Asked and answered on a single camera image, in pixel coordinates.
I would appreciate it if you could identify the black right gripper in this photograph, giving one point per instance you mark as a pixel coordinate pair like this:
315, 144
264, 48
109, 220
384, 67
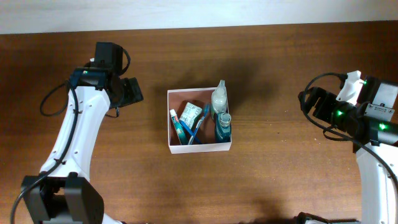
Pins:
321, 111

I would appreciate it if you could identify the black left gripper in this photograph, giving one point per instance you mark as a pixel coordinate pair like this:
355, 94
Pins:
133, 92

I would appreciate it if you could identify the green white soap packet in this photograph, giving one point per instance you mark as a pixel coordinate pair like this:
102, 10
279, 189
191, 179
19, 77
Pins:
190, 114

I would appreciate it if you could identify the green Colgate toothpaste tube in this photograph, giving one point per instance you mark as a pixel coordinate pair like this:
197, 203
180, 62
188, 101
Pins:
178, 133

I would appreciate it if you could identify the blue white toothbrush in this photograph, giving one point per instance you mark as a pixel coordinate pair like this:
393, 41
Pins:
200, 121

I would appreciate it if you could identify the clear soap pump bottle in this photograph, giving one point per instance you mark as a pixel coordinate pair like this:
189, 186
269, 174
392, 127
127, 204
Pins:
219, 98

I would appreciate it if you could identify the teal mouthwash bottle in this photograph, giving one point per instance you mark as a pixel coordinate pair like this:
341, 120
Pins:
223, 127

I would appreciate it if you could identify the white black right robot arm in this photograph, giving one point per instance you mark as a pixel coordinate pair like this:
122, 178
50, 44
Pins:
361, 113

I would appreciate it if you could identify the pink cardboard box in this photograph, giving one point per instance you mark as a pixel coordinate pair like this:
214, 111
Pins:
176, 100

